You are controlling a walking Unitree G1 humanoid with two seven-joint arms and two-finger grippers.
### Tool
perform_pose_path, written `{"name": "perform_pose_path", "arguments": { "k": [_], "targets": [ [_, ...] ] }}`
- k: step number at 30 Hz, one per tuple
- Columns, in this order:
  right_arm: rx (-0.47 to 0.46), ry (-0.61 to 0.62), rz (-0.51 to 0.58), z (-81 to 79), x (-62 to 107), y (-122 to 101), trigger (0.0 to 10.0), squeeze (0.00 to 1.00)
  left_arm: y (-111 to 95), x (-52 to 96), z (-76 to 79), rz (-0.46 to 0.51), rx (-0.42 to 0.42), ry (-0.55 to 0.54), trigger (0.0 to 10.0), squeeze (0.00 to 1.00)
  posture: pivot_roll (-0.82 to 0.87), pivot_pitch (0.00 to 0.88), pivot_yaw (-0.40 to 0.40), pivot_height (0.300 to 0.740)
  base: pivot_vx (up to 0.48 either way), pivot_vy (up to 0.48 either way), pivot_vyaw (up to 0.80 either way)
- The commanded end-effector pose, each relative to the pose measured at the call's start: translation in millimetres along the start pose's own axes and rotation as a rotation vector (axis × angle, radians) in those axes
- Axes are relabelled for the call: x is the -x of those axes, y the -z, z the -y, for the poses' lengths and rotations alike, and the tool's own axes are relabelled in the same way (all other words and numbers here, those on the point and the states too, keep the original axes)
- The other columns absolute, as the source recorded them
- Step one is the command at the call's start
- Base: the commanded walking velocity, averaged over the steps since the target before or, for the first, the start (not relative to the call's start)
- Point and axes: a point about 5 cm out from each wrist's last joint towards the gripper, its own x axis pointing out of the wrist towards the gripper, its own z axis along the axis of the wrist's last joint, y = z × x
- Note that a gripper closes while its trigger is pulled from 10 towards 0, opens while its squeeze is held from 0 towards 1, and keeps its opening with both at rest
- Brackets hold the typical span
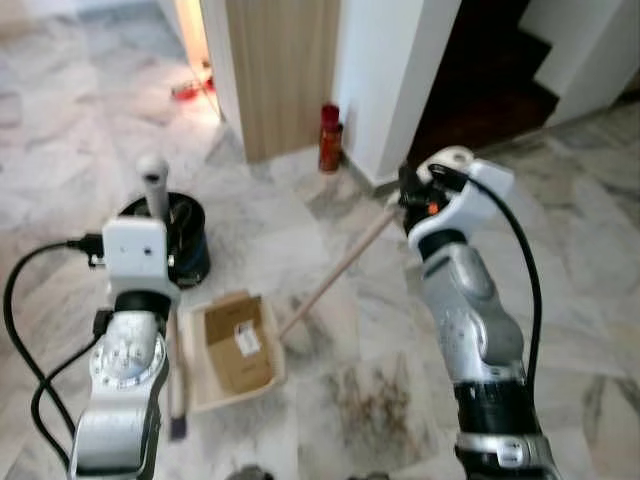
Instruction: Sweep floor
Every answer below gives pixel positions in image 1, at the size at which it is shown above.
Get wooden broom with purple bristles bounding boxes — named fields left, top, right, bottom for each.
left=136, top=153, right=193, bottom=442

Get small red floor item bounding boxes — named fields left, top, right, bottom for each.
left=168, top=72, right=219, bottom=103

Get beige long-handled dustpan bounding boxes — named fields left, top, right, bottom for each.
left=178, top=146, right=478, bottom=414

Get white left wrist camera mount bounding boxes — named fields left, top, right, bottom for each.
left=102, top=217, right=182, bottom=297

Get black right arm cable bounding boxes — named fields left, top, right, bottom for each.
left=432, top=165, right=546, bottom=396

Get black round bucket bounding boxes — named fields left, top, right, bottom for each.
left=117, top=191, right=213, bottom=290

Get dark wooden stairs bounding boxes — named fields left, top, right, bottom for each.
left=405, top=0, right=561, bottom=171

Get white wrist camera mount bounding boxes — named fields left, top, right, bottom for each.
left=407, top=158, right=517, bottom=251
left=102, top=217, right=182, bottom=297

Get grey left robot leg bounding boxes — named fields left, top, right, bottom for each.
left=225, top=464, right=278, bottom=480

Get light wooden door panel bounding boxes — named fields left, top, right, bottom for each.
left=222, top=0, right=343, bottom=164

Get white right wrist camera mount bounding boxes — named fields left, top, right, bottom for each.
left=407, top=158, right=517, bottom=251

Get red spray bottle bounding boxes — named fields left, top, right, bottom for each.
left=317, top=102, right=345, bottom=175

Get brown cardboard piece with label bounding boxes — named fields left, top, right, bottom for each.
left=203, top=294, right=276, bottom=395

